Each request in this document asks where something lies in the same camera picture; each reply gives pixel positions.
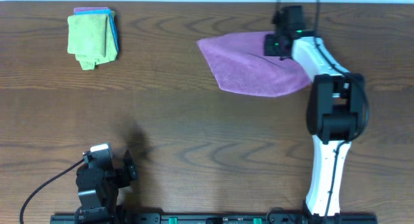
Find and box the purple microfiber cloth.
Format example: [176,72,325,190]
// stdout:
[197,32,311,97]

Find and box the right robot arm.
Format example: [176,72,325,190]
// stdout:
[265,22,369,223]

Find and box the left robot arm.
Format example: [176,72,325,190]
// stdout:
[74,148,138,223]

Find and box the green folded cloth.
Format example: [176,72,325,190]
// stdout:
[67,14,119,71]

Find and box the blue folded cloth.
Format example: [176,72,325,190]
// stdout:
[75,9,119,52]

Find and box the purple folded cloth in stack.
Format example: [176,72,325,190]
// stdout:
[73,6,109,14]

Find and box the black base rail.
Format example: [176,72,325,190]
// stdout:
[50,212,378,224]

